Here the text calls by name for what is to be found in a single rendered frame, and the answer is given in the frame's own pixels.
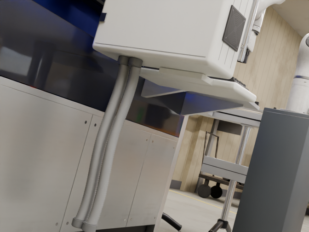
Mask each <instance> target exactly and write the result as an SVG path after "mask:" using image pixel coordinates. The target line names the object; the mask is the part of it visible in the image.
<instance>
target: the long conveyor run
mask: <svg viewBox="0 0 309 232"><path fill-rule="evenodd" d="M240 109H241V110H240ZM244 110H245V111H244ZM248 111H250V112H248ZM253 112H254V113H253ZM255 112H256V113H255ZM259 113H260V114H259ZM262 113H263V110H260V109H259V110H253V109H249V108H238V109H232V110H223V111H216V112H213V115H212V116H209V115H205V114H198V115H201V116H207V117H211V118H215V119H219V120H223V121H227V122H232V123H237V124H241V123H243V124H247V125H251V126H254V127H255V128H259V126H260V122H261V118H262Z"/></svg>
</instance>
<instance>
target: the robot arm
mask: <svg viewBox="0 0 309 232"><path fill-rule="evenodd" d="M284 1H285V0H260V1H259V4H258V8H257V13H256V16H255V20H254V24H253V27H252V32H251V35H250V39H249V42H248V46H247V50H246V54H245V58H244V62H242V63H244V64H246V63H247V60H248V57H249V55H250V52H253V49H254V45H255V40H256V36H257V35H258V34H259V33H260V29H261V26H262V22H263V17H264V14H265V10H266V8H267V7H268V6H270V5H272V4H278V5H279V4H281V3H283V2H284ZM280 110H284V109H282V108H280ZM285 111H290V112H296V113H301V114H307V115H309V33H308V34H306V35H305V36H304V37H303V39H302V40H301V43H300V46H299V50H298V58H297V64H296V70H295V74H294V78H293V81H292V86H291V90H290V93H289V97H288V101H287V105H286V109H285Z"/></svg>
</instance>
